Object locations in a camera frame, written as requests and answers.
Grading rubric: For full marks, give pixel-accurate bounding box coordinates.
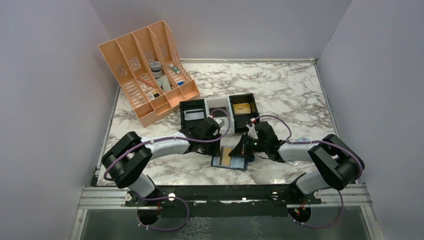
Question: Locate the blue leather card holder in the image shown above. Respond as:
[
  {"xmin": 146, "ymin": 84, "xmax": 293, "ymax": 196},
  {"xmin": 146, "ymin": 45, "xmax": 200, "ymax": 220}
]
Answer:
[{"xmin": 210, "ymin": 146, "xmax": 255, "ymax": 171}]

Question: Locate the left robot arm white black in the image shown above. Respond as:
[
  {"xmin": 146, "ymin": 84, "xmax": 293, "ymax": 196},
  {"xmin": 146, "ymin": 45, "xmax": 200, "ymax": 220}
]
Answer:
[{"xmin": 101, "ymin": 116, "xmax": 224, "ymax": 198}]

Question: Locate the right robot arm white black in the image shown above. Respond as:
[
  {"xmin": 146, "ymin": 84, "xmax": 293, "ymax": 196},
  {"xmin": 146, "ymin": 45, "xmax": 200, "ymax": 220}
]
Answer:
[{"xmin": 228, "ymin": 121, "xmax": 365, "ymax": 198}]

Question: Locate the silver credit card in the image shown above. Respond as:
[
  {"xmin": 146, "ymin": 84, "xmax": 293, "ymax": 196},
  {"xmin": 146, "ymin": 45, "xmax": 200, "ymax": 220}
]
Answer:
[{"xmin": 183, "ymin": 108, "xmax": 205, "ymax": 121}]

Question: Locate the black credit card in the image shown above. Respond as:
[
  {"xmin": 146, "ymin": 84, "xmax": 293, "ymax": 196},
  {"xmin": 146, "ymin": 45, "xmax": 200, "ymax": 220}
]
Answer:
[{"xmin": 209, "ymin": 106, "xmax": 227, "ymax": 115}]

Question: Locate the gold credit card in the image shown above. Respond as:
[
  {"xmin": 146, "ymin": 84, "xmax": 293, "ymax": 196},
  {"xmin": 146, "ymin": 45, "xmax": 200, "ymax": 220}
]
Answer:
[{"xmin": 233, "ymin": 103, "xmax": 252, "ymax": 115}]

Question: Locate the left black plastic bin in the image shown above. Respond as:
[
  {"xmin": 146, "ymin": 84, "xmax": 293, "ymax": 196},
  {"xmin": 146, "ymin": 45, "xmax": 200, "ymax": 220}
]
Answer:
[{"xmin": 179, "ymin": 99, "xmax": 208, "ymax": 129}]

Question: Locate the black plastic bin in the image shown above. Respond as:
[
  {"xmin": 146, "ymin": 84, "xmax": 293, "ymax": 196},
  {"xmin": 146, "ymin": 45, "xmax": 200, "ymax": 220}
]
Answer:
[
  {"xmin": 179, "ymin": 99, "xmax": 208, "ymax": 129},
  {"xmin": 229, "ymin": 93, "xmax": 259, "ymax": 134}
]

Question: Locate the white plastic bin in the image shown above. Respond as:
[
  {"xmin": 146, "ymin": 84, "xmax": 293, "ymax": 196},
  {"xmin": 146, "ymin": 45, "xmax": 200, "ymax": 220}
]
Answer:
[{"xmin": 204, "ymin": 96, "xmax": 235, "ymax": 135}]

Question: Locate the clear blue plastic case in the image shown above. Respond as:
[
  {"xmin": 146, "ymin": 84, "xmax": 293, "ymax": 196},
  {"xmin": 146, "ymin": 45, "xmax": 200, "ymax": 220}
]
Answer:
[{"xmin": 294, "ymin": 137, "xmax": 311, "ymax": 144}]

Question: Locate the right black plastic bin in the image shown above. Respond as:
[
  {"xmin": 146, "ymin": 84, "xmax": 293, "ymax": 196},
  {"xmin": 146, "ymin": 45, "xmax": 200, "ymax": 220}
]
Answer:
[{"xmin": 229, "ymin": 93, "xmax": 259, "ymax": 134}]

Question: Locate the green white marker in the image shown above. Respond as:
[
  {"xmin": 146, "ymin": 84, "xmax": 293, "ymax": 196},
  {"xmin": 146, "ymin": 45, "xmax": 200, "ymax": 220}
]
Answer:
[{"xmin": 169, "ymin": 64, "xmax": 181, "ymax": 75}]

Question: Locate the orange pencil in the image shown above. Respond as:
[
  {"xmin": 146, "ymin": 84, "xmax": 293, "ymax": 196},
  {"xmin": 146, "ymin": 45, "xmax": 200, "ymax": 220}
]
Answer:
[{"xmin": 137, "ymin": 77, "xmax": 157, "ymax": 88}]

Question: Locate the grey round tape roll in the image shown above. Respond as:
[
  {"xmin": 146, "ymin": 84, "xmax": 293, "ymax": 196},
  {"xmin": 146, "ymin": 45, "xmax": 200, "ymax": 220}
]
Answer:
[{"xmin": 149, "ymin": 61, "xmax": 163, "ymax": 79}]

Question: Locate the orange plastic file organizer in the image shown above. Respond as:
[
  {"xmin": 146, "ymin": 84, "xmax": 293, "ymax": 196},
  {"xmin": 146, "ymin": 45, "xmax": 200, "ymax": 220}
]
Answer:
[{"xmin": 98, "ymin": 20, "xmax": 200, "ymax": 127}]

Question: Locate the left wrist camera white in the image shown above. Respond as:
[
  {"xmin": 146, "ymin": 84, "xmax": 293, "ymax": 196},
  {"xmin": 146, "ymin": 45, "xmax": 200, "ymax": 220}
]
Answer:
[{"xmin": 213, "ymin": 117, "xmax": 225, "ymax": 128}]

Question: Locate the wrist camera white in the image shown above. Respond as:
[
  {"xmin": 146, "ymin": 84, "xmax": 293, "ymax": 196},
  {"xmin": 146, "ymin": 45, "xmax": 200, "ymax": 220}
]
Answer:
[
  {"xmin": 246, "ymin": 118, "xmax": 258, "ymax": 139},
  {"xmin": 213, "ymin": 117, "xmax": 225, "ymax": 128}
]

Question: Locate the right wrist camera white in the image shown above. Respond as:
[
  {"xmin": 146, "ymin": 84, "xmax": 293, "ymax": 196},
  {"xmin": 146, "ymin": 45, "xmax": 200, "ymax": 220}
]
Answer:
[{"xmin": 246, "ymin": 118, "xmax": 258, "ymax": 139}]

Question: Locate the black metal base rail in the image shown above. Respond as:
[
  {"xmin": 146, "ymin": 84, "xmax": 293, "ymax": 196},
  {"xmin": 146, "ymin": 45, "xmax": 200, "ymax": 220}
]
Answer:
[{"xmin": 125, "ymin": 184, "xmax": 322, "ymax": 218}]

